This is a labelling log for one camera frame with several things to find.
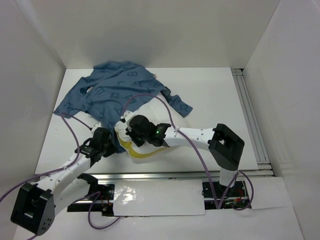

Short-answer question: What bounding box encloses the white pillow yellow edge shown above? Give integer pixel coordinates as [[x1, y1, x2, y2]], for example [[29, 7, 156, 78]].
[[114, 98, 189, 161]]

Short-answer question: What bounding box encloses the blue letter print pillowcase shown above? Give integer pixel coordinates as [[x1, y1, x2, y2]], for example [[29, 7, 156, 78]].
[[54, 61, 193, 154]]

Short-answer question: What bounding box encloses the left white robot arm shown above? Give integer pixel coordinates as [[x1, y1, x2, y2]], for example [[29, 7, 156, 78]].
[[10, 127, 116, 236]]

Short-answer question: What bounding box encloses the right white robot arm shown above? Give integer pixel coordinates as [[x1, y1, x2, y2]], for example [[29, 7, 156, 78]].
[[120, 113, 245, 196]]

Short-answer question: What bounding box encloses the white cover plate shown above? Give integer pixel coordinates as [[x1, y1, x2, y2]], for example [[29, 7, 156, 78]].
[[113, 179, 206, 217]]

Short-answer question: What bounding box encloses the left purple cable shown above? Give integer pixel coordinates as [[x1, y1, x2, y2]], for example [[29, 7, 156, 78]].
[[0, 112, 126, 240]]

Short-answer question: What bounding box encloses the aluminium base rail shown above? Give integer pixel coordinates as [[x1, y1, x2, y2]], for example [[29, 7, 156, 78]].
[[67, 165, 275, 217]]

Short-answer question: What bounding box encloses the aluminium side rail frame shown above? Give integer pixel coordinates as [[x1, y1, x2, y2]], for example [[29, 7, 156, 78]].
[[231, 68, 274, 176]]

